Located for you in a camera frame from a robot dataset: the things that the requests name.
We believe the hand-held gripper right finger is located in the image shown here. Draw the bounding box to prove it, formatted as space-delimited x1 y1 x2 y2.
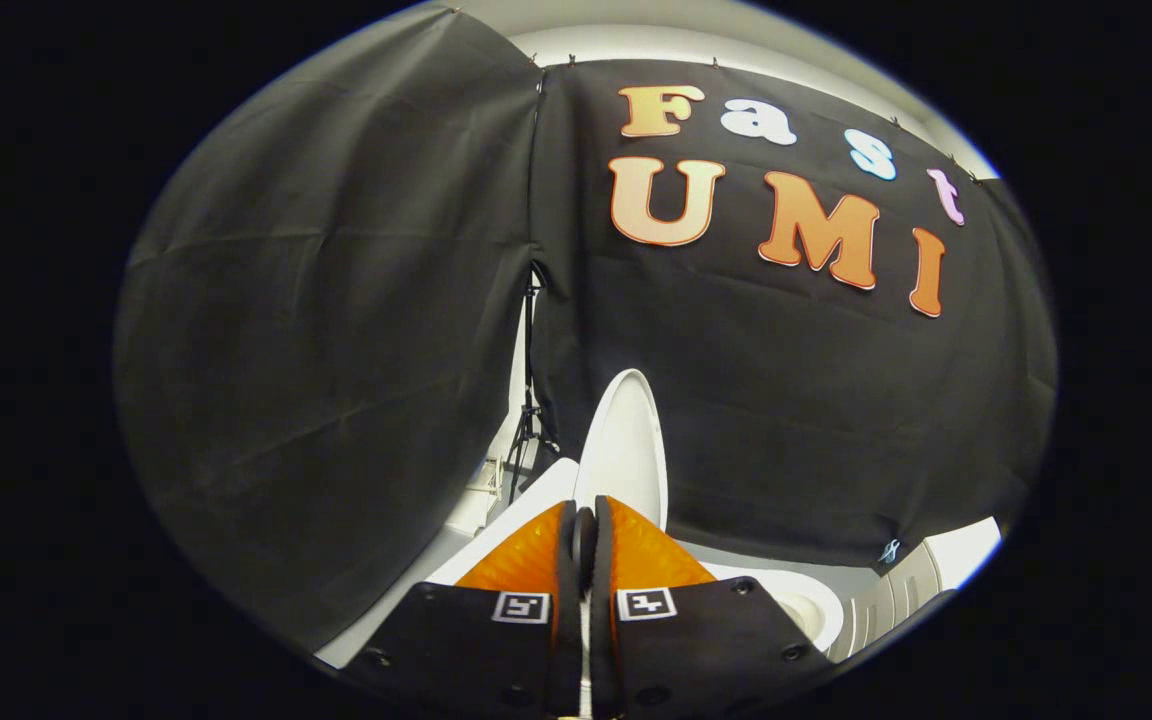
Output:
586 495 832 716

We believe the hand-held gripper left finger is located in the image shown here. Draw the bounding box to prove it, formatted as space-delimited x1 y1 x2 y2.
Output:
341 498 589 716

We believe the white cabinet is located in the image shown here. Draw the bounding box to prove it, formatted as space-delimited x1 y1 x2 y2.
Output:
829 517 1004 663

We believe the black tripod stand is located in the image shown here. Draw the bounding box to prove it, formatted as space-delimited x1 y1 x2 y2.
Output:
506 265 562 501

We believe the black backdrop cloth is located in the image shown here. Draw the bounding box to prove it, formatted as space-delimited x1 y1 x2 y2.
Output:
114 5 1059 651

